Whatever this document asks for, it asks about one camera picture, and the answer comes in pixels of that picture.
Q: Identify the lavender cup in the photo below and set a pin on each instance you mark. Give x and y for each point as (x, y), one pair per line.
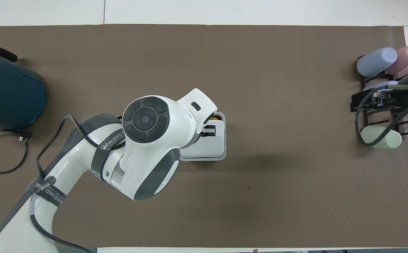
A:
(376, 62)

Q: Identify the pale green cup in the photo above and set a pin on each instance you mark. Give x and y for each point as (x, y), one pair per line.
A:
(388, 140)

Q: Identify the white grey trash can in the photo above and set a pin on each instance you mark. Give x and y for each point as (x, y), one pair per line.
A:
(211, 147)

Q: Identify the pink cup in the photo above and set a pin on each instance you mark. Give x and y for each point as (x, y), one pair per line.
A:
(406, 58)

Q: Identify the dark teal electric kettle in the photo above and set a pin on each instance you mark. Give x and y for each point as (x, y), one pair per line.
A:
(7, 95)

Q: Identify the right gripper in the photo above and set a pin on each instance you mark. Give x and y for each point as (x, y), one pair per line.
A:
(407, 88)

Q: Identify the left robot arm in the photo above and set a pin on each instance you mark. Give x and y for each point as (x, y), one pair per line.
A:
(144, 140)

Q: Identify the dark wooden cup rack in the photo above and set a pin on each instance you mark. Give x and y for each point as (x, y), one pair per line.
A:
(369, 118)

